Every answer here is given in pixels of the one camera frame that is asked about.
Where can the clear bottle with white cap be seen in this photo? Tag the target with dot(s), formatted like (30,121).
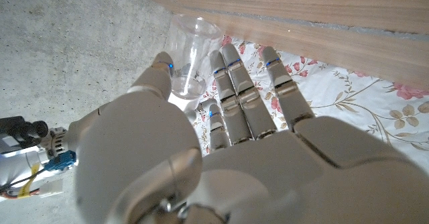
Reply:
(191,49)

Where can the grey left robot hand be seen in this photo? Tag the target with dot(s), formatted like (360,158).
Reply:
(268,170)

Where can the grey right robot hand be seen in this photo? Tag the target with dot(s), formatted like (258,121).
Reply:
(78,128)

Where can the floral rose backdrop cloth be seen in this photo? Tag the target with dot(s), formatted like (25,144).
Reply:
(352,96)

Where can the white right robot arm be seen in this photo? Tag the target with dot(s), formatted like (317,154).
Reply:
(20,163)

